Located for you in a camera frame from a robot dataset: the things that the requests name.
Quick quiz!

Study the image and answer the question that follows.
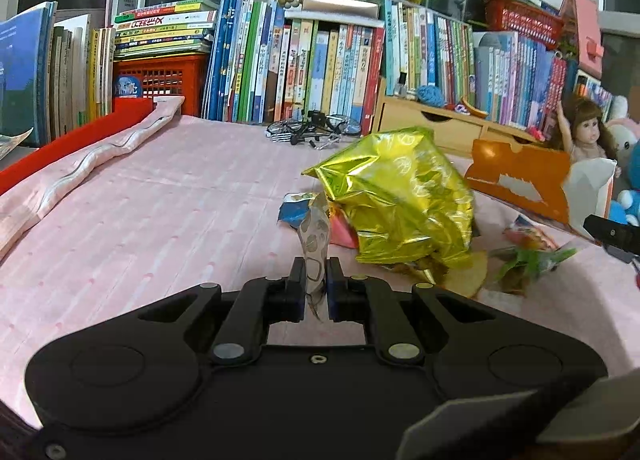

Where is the blue Doraemon plush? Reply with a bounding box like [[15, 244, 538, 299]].
[[608, 141, 639, 227]]

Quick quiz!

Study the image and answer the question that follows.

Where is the red plastic crate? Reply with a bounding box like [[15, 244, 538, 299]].
[[113, 53, 209, 117]]

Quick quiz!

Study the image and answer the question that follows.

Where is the upright books row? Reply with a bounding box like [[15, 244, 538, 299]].
[[381, 0, 613, 141], [201, 0, 386, 135]]

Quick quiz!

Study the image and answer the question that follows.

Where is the red basket on top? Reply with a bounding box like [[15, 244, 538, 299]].
[[484, 0, 563, 50]]

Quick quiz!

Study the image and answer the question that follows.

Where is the pink box on shelf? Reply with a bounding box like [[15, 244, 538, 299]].
[[560, 0, 604, 79]]

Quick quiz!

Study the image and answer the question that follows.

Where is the stack of flat books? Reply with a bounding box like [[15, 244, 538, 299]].
[[114, 0, 218, 61]]

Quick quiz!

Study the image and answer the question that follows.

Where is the large blue book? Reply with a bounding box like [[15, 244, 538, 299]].
[[1, 1, 58, 147]]

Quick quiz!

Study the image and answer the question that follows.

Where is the upright books right row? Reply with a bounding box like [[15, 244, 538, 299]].
[[381, 0, 613, 141]]

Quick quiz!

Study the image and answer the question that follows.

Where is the gold foil bag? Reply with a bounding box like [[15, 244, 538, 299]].
[[303, 127, 474, 269]]

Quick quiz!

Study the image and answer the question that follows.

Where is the green plastic wrapper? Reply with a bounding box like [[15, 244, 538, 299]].
[[490, 246, 577, 295]]

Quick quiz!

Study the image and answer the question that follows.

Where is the orange potato sticks box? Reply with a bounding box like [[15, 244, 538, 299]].
[[464, 139, 617, 239]]

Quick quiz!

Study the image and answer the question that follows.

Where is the pink plush toy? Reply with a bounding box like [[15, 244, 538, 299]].
[[605, 95, 639, 169]]

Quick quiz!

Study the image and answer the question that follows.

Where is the colourful snack packet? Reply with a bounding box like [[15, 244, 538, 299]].
[[503, 214, 559, 251]]

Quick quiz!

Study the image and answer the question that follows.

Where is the blue yarn ball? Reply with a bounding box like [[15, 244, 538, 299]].
[[416, 86, 446, 108]]

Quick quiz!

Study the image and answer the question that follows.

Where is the wooden drawer organizer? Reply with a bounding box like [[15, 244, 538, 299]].
[[372, 78, 541, 157]]

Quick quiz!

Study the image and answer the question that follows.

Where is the brown-haired doll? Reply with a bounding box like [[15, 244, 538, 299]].
[[550, 95, 617, 163]]

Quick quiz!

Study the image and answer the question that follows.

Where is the white blue paper bag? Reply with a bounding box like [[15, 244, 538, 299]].
[[278, 191, 319, 231]]

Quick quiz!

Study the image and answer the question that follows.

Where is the upright books left row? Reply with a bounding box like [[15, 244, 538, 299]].
[[201, 0, 386, 135]]

